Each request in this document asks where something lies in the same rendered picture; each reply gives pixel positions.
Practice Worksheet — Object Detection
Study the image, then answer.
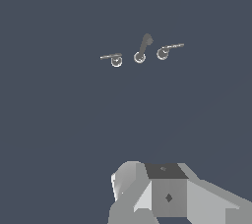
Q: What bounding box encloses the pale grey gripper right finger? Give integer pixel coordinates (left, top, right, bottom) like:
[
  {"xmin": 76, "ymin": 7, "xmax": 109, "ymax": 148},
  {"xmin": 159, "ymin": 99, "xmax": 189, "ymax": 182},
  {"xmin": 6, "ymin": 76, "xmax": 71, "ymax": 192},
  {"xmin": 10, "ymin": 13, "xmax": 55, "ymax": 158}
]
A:
[{"xmin": 177, "ymin": 162, "xmax": 252, "ymax": 224}]

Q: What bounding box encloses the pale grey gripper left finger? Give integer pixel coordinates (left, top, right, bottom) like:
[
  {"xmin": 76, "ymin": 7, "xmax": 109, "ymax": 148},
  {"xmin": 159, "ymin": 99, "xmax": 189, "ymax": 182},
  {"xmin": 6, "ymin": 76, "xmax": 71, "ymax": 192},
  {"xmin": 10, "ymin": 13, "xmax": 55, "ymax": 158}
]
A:
[{"xmin": 107, "ymin": 160, "xmax": 160, "ymax": 224}]

